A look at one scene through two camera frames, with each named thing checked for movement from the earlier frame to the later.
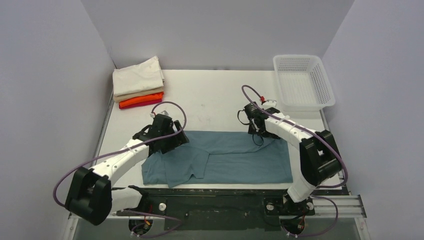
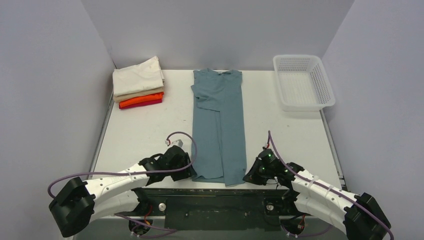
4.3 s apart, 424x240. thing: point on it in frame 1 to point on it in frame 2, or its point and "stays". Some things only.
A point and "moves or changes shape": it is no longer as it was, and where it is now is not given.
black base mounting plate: x=220 y=209 stays
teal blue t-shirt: x=222 y=157 moves or changes shape
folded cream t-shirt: x=144 y=76 stays
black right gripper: x=257 y=127 to x=253 y=175
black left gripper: x=173 y=141 to x=185 y=167
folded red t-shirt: x=155 y=102 stays
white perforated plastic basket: x=303 y=83 stays
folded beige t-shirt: x=117 y=99 stays
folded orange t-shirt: x=142 y=99 stays
